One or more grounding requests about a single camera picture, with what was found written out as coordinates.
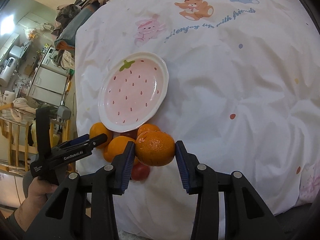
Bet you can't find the small orange tangerine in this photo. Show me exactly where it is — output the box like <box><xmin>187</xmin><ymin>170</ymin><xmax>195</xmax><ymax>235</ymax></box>
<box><xmin>89</xmin><ymin>122</ymin><xmax>113</xmax><ymax>149</ymax></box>

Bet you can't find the large smooth orange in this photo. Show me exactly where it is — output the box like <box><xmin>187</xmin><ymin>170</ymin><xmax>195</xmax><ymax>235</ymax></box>
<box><xmin>103</xmin><ymin>135</ymin><xmax>136</xmax><ymax>163</ymax></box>

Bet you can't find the red cherry tomato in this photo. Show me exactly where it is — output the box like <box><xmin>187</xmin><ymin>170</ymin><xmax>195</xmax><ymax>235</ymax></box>
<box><xmin>120</xmin><ymin>129</ymin><xmax>138</xmax><ymax>140</ymax></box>
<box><xmin>131</xmin><ymin>163</ymin><xmax>150</xmax><ymax>181</ymax></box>

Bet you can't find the bumpy orange mandarin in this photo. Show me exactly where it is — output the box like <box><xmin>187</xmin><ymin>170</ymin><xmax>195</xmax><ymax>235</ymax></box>
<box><xmin>135</xmin><ymin>131</ymin><xmax>175</xmax><ymax>166</ymax></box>

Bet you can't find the person's left hand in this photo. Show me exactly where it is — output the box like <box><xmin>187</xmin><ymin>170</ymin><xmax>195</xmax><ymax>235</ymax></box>
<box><xmin>14</xmin><ymin>177</ymin><xmax>57</xmax><ymax>232</ymax></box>

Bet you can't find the white cabinet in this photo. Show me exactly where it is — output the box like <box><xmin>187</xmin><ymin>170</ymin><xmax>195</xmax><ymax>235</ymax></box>
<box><xmin>27</xmin><ymin>67</ymin><xmax>67</xmax><ymax>107</ymax></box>

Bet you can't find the pink strawberry ceramic plate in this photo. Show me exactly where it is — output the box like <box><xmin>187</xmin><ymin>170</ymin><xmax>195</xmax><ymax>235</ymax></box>
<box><xmin>98</xmin><ymin>52</ymin><xmax>169</xmax><ymax>133</ymax></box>

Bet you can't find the white washing machine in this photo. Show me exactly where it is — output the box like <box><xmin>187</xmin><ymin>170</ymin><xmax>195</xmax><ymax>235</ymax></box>
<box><xmin>40</xmin><ymin>46</ymin><xmax>64</xmax><ymax>74</ymax></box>

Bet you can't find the white kitchen appliance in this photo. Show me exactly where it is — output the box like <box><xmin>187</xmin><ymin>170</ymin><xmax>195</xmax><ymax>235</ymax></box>
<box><xmin>0</xmin><ymin>57</ymin><xmax>18</xmax><ymax>87</ymax></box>

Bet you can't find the grey orange cushion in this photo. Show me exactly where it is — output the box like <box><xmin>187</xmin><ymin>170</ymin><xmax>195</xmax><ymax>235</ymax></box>
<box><xmin>54</xmin><ymin>4</ymin><xmax>99</xmax><ymax>54</ymax></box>

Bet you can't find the pile of clothes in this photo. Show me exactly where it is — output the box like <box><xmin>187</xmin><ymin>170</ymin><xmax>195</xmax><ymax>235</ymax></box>
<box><xmin>51</xmin><ymin>0</ymin><xmax>109</xmax><ymax>41</ymax></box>

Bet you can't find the white cartoon print bedsheet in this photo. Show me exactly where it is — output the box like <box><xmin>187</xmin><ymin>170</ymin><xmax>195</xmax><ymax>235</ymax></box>
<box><xmin>74</xmin><ymin>0</ymin><xmax>320</xmax><ymax>239</ymax></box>

